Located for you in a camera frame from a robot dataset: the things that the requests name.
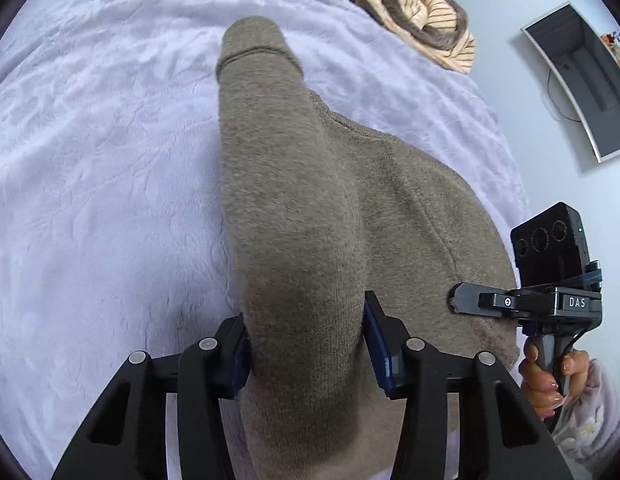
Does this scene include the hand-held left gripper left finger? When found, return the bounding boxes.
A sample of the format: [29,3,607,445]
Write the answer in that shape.
[50,312,252,480]

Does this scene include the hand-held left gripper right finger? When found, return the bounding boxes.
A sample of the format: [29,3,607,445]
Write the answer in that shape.
[362,290,576,480]

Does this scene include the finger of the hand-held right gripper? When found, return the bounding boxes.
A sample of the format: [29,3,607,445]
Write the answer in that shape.
[449,282,522,320]

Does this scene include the grey-brown knit sweater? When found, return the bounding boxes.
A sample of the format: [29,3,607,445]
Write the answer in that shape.
[215,16,522,480]

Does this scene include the person's right forearm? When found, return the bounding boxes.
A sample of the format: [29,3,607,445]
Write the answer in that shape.
[552,357,620,480]

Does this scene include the person's right hand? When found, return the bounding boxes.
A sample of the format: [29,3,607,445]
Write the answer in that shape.
[519,342,592,419]

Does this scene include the orange flower decoration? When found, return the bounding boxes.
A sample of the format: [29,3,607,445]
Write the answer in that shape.
[600,31,620,82]

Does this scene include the lavender plush blanket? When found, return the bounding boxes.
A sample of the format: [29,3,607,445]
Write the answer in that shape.
[0,0,533,480]

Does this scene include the beige striped garment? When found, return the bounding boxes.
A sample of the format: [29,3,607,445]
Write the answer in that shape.
[290,0,477,76]

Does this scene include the black television cable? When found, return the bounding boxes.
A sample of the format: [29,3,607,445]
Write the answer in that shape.
[546,66,583,123]

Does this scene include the wall television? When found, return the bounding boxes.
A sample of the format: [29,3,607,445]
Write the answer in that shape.
[520,2,620,163]

